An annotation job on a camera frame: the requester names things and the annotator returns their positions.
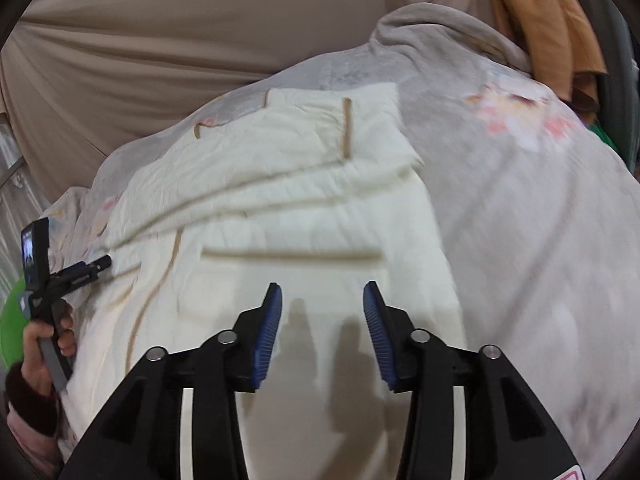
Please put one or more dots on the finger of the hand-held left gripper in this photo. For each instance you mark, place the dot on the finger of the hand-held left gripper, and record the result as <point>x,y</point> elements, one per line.
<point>85,270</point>

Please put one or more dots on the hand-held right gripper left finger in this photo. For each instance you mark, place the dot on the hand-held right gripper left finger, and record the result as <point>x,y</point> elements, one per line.
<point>267,330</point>

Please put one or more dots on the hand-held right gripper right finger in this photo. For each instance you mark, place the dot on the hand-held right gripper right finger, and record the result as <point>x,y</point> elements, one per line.
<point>377,330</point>

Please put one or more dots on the cream quilted comforter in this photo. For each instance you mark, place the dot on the cream quilted comforter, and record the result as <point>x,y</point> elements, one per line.
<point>300,200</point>

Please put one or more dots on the person's left forearm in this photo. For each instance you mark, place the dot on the person's left forearm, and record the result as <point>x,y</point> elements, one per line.
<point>30,410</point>

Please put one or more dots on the person's left hand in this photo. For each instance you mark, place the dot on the person's left hand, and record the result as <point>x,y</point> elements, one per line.
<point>32,360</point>

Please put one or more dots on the silver satin curtain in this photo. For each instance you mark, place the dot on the silver satin curtain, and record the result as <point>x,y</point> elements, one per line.
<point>12,240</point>

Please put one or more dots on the green pillow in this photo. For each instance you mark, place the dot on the green pillow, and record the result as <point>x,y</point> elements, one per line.
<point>10,325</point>

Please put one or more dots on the grey floral blanket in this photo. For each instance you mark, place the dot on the grey floral blanket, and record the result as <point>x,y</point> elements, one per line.
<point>500,210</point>

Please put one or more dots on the beige curtain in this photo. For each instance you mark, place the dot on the beige curtain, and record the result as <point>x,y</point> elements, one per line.
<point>200,35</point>

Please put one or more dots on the small green cloth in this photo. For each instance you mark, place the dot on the small green cloth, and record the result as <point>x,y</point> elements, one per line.
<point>607,140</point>

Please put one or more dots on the orange cloth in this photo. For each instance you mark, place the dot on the orange cloth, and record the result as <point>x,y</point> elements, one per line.
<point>540,20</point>

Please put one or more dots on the dark grey curved object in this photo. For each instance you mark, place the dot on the dark grey curved object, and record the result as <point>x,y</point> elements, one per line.
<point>617,35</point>

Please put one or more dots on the grey metal rail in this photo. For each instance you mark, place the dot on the grey metal rail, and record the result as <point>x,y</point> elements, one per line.
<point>12,166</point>

